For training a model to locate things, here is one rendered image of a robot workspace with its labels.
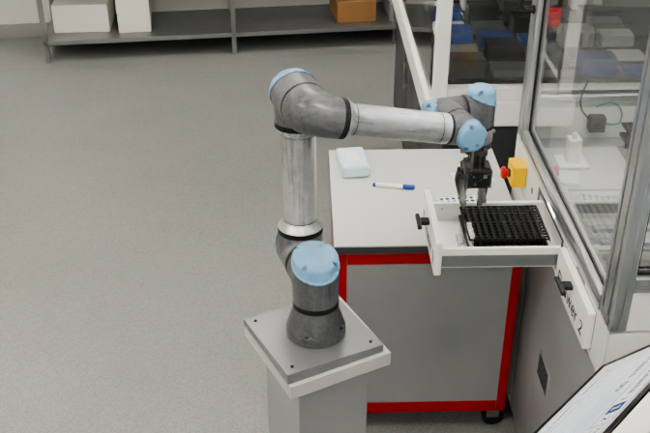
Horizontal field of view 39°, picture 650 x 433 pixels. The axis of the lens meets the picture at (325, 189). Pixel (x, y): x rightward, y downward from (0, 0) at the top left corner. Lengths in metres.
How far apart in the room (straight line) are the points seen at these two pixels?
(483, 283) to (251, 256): 1.46
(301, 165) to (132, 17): 4.08
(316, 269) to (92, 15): 4.28
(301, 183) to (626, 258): 0.78
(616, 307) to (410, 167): 1.21
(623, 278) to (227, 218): 2.56
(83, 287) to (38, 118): 1.75
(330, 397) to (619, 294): 0.77
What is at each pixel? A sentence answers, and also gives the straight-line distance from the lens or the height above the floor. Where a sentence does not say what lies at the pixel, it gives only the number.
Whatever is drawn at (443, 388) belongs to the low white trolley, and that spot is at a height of 0.19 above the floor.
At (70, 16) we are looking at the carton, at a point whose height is 0.26.
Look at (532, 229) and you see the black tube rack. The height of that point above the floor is 0.90.
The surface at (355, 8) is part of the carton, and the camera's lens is 6.30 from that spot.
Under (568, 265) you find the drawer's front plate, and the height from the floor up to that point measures 0.93.
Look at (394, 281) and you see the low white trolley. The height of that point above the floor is 0.62.
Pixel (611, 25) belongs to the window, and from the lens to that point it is 2.23.
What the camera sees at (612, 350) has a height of 0.89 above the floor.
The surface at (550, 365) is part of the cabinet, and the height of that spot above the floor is 0.54.
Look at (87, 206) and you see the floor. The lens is 4.58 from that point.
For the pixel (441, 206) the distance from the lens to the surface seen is 2.73.
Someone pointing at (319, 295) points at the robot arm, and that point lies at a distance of 2.27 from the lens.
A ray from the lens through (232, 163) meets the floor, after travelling 4.83.
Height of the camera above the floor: 2.27
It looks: 30 degrees down
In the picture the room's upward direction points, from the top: straight up
